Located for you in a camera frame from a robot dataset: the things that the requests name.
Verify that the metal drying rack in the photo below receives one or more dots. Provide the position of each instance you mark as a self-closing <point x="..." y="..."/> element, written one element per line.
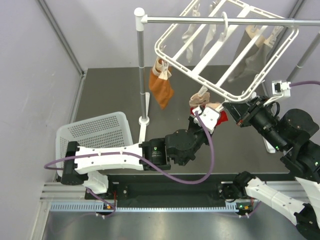
<point x="249" y="15"/>

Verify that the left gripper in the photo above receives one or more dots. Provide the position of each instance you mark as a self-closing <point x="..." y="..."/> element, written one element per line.
<point x="193" y="124"/>

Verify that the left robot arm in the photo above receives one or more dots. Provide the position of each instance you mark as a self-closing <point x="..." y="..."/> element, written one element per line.
<point x="82" y="165"/>

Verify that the orange beige sock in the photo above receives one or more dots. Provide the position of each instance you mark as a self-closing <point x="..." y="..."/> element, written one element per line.
<point x="159" y="82"/>

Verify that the white perforated plastic basket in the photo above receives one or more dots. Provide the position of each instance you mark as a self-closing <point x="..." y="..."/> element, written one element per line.
<point x="105" y="131"/>

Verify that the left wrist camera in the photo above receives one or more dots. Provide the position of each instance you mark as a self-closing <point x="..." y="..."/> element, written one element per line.
<point x="208" y="116"/>

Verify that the slotted grey cable duct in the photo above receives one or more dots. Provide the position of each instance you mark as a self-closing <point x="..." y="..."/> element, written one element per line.
<point x="100" y="207"/>

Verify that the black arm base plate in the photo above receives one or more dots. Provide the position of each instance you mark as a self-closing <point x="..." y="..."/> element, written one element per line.
<point x="169" y="192"/>

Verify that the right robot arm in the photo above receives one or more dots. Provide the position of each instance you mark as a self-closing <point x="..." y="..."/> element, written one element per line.
<point x="290" y="135"/>

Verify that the dark grey table mat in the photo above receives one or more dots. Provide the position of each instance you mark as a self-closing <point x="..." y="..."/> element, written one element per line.
<point x="108" y="90"/>

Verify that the white clip sock hanger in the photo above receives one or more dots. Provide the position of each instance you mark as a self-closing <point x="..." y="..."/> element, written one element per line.
<point x="217" y="67"/>

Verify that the white sock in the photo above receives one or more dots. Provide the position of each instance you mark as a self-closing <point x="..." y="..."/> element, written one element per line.
<point x="188" y="34"/>
<point x="211" y="31"/>

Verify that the red sock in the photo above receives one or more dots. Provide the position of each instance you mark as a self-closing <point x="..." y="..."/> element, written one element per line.
<point x="197" y="100"/>

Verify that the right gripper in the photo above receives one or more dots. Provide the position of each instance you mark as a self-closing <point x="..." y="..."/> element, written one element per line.
<point x="239" y="110"/>

